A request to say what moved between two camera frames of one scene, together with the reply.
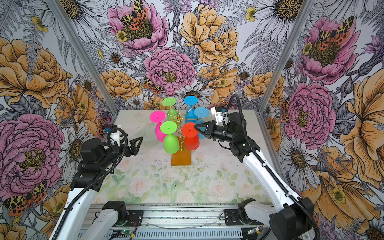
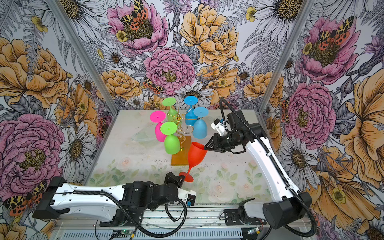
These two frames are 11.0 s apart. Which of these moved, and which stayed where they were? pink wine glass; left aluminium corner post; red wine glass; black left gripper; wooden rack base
Moved: black left gripper; red wine glass
Stayed: wooden rack base; pink wine glass; left aluminium corner post
